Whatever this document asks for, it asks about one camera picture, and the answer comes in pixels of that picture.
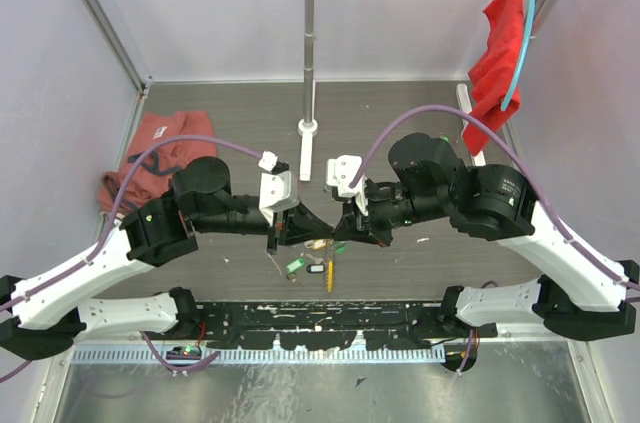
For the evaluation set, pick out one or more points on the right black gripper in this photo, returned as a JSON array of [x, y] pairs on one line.
[[355, 225]]

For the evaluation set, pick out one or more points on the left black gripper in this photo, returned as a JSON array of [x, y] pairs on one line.
[[287, 230]]

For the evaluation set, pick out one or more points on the metal keyring with yellow grip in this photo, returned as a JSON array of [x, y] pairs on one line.
[[329, 263]]

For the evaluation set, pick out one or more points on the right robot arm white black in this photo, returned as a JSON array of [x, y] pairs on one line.
[[494, 202]]

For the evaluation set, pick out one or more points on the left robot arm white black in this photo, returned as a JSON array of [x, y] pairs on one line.
[[49, 313]]

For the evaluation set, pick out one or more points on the yellow key tag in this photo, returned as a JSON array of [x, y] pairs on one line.
[[317, 244]]

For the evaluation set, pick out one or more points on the black key tag centre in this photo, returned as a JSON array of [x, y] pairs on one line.
[[315, 269]]

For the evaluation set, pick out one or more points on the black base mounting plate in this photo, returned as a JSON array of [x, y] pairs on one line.
[[393, 325]]

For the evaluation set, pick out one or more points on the dusty pink folded shirt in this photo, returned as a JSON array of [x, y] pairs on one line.
[[151, 180]]

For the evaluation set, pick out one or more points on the small green-lit circuit board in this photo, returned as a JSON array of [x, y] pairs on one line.
[[185, 352]]

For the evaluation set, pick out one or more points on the red hanging cloth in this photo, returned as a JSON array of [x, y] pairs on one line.
[[492, 74]]

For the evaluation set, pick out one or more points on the light blue hanger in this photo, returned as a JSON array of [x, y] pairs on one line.
[[527, 34]]

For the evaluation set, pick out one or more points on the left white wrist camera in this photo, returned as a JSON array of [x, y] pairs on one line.
[[278, 187]]

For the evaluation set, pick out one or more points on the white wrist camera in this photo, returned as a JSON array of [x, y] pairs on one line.
[[340, 172], [278, 187]]

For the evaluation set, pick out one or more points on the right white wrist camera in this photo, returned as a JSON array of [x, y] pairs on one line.
[[340, 172]]

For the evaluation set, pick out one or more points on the white slotted cable duct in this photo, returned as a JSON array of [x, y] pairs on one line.
[[357, 354]]

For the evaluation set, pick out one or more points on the aluminium frame post left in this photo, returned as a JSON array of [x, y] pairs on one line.
[[111, 23]]

